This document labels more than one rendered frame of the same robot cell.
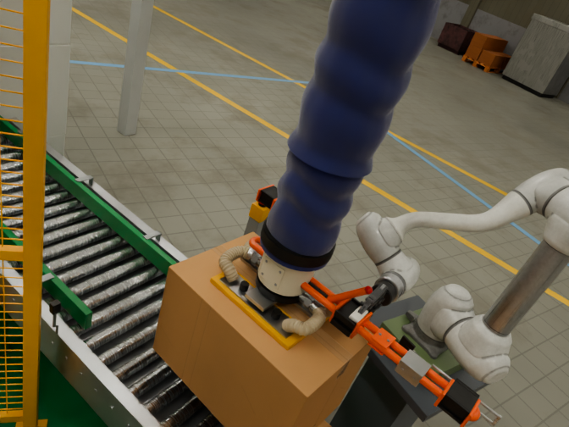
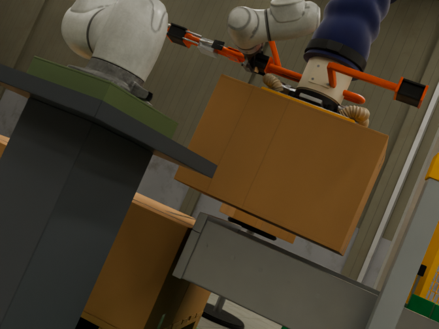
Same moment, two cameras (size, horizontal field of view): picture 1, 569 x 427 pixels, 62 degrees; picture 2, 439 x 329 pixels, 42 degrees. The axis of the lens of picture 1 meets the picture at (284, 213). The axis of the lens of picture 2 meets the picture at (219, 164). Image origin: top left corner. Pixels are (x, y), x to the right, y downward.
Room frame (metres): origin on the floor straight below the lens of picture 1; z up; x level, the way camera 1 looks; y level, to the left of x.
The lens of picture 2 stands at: (3.09, -0.76, 0.64)
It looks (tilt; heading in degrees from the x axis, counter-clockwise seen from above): 4 degrees up; 166
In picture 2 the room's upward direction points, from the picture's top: 24 degrees clockwise
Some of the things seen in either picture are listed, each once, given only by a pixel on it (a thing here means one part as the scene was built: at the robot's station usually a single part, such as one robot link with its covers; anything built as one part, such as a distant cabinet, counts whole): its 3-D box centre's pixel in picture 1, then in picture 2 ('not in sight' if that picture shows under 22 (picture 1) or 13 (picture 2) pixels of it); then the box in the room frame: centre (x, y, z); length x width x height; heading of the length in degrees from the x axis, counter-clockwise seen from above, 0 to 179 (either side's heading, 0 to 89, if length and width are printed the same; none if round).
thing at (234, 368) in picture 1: (260, 340); (285, 168); (1.17, -0.07, 0.87); 0.60 x 0.40 x 0.40; 59
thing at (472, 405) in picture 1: (457, 402); (179, 36); (0.88, -0.58, 1.20); 0.08 x 0.07 x 0.05; 60
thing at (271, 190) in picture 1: (272, 197); (410, 93); (1.56, 0.06, 1.19); 0.09 x 0.08 x 0.05; 150
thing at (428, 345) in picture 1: (428, 329); (119, 82); (1.57, -0.73, 0.84); 0.22 x 0.18 x 0.06; 49
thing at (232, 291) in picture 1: (258, 302); not in sight; (1.10, -0.02, 1.09); 0.34 x 0.10 x 0.05; 60
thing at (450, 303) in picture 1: (448, 311); (132, 33); (1.55, -0.75, 0.98); 0.18 x 0.16 x 0.22; 31
